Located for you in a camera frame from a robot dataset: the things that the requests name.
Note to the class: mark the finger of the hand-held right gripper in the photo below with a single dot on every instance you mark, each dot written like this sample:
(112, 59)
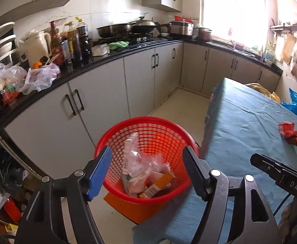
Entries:
(264, 164)

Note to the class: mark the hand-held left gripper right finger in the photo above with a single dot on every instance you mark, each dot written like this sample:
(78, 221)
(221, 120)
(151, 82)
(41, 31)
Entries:
(192, 172)

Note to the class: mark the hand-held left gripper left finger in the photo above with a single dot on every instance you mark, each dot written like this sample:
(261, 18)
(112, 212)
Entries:
(100, 172)

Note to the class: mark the torn orange carton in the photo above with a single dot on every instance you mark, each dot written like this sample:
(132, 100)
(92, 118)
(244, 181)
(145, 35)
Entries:
(161, 183)

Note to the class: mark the dark red snack packet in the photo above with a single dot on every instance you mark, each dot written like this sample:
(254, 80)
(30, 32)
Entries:
(294, 141)

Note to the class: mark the translucent white plastic bag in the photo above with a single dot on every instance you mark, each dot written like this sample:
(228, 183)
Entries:
(153, 166)

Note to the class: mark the red plastic basket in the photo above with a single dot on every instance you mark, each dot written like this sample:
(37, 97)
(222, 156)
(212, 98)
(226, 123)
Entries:
(163, 137)

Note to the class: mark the person's right forearm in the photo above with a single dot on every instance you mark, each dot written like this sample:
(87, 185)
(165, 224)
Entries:
(290, 221)

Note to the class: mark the blue tablecloth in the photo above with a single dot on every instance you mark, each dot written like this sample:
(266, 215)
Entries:
(239, 132)

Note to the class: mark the orange stool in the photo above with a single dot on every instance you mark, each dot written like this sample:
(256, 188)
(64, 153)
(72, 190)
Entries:
(128, 211)

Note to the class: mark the grey lower kitchen cabinets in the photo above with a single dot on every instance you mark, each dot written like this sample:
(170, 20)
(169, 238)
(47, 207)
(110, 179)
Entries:
(100, 101)

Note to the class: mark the yellow plastic bag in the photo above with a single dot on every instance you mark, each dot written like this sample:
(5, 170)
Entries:
(262, 90)

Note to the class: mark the steel shelf rack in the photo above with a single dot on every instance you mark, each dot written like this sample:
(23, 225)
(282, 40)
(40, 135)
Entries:
(11, 152)

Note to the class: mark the white plastic shopping bag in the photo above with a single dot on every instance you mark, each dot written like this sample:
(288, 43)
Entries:
(41, 77)

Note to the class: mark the wooden cutting board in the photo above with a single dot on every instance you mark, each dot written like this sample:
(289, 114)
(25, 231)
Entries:
(288, 48)

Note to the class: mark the red packets on counter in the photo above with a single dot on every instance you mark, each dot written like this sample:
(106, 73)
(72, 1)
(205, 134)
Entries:
(10, 94)

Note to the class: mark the small white box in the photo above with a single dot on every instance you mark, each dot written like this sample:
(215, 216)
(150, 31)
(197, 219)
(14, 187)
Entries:
(100, 50)

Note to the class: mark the orange fruit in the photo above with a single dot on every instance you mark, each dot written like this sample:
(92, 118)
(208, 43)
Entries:
(36, 64)

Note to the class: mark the green cloth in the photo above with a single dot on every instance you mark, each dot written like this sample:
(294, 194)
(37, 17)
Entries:
(118, 45)

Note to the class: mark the dark soy sauce bottle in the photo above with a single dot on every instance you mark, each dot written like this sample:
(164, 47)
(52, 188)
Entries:
(84, 42)

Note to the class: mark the clear plastic food bags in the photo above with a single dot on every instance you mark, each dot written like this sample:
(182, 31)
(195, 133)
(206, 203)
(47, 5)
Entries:
(1, 78)

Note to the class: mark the brown cooking pot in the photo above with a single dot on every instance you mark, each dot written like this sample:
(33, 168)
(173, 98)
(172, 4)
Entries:
(204, 34)

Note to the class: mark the white electric kettle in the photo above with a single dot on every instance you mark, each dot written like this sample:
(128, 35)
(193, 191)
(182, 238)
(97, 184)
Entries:
(35, 47)

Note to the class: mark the dark frying pan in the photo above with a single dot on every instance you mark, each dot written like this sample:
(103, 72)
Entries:
(112, 30)

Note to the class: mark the silver rice cooker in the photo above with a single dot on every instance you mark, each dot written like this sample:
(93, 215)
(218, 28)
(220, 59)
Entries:
(181, 29)

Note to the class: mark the black lidded wok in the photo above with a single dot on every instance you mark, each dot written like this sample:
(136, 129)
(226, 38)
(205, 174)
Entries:
(143, 26)

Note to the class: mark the red basin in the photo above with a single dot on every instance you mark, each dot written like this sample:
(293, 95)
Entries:
(180, 18)

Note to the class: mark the kitchen window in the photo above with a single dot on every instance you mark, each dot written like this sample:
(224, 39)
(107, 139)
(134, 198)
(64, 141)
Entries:
(219, 12)

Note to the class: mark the white dish rack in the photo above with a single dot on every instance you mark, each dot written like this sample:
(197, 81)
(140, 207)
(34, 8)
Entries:
(1, 30)

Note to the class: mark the wall rail rack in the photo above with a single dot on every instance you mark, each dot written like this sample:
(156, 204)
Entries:
(280, 27)

